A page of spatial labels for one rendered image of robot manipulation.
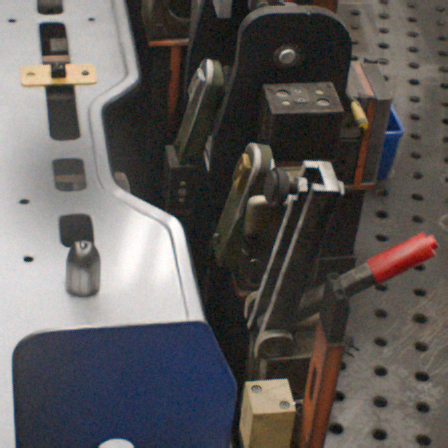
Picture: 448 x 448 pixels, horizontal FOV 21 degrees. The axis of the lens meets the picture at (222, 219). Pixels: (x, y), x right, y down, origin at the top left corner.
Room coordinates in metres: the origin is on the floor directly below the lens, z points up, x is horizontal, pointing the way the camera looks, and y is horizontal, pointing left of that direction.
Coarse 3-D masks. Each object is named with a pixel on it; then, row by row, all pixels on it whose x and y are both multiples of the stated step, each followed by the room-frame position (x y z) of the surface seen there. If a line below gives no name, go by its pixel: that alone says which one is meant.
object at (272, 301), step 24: (312, 168) 0.73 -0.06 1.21; (264, 192) 0.72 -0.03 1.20; (288, 192) 0.71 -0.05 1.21; (312, 192) 0.70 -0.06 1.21; (336, 192) 0.70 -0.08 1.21; (288, 216) 0.73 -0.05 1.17; (312, 216) 0.70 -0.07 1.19; (288, 240) 0.73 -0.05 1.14; (312, 240) 0.70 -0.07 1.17; (288, 264) 0.70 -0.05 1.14; (312, 264) 0.70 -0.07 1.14; (264, 288) 0.72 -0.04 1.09; (288, 288) 0.70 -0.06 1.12; (288, 312) 0.70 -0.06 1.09
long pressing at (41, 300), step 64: (0, 0) 1.29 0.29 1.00; (64, 0) 1.30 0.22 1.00; (0, 64) 1.15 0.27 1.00; (128, 64) 1.17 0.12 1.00; (0, 128) 1.03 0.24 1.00; (0, 192) 0.92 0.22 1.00; (64, 192) 0.93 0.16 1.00; (0, 256) 0.83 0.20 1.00; (64, 256) 0.84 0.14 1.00; (128, 256) 0.85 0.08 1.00; (192, 256) 0.86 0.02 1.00; (0, 320) 0.75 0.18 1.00; (64, 320) 0.76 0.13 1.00; (128, 320) 0.76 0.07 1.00; (0, 384) 0.68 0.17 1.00
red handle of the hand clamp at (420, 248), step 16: (416, 240) 0.74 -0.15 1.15; (432, 240) 0.74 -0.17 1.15; (384, 256) 0.73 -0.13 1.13; (400, 256) 0.73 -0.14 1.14; (416, 256) 0.73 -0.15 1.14; (432, 256) 0.73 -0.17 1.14; (352, 272) 0.73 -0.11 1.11; (368, 272) 0.73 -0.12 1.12; (384, 272) 0.72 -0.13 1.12; (400, 272) 0.73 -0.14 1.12; (320, 288) 0.73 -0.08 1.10; (352, 288) 0.72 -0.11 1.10; (304, 304) 0.72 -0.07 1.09; (320, 304) 0.72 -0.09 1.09
